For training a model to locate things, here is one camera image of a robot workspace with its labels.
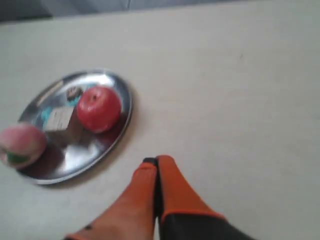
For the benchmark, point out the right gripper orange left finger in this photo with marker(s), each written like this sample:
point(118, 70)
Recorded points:
point(132, 215)

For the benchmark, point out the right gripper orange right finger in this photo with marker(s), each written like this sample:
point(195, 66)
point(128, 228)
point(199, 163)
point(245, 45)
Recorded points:
point(185, 216)

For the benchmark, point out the stainless steel bowl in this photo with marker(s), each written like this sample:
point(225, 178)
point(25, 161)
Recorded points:
point(61, 163)

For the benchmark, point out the red apple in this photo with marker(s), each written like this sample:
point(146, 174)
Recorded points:
point(99, 109)

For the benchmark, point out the wooden block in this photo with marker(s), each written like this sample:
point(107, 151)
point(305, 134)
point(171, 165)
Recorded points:
point(63, 126)

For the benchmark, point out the pink peach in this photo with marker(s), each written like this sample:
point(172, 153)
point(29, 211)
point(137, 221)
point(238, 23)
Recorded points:
point(21, 145)

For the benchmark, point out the grey backdrop curtain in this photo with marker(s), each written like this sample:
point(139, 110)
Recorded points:
point(30, 10)

